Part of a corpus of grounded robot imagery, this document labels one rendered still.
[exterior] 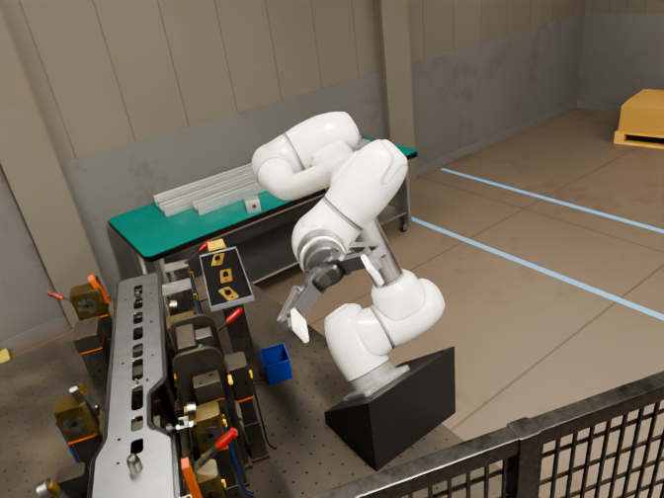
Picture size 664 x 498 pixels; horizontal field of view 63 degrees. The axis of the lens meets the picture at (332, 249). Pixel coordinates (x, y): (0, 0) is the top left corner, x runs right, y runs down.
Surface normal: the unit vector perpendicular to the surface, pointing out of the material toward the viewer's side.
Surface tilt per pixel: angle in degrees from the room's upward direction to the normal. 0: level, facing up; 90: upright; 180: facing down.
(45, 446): 0
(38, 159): 90
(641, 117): 90
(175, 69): 90
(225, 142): 90
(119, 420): 0
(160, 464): 0
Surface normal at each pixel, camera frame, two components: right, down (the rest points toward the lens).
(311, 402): -0.12, -0.87
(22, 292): 0.60, 0.32
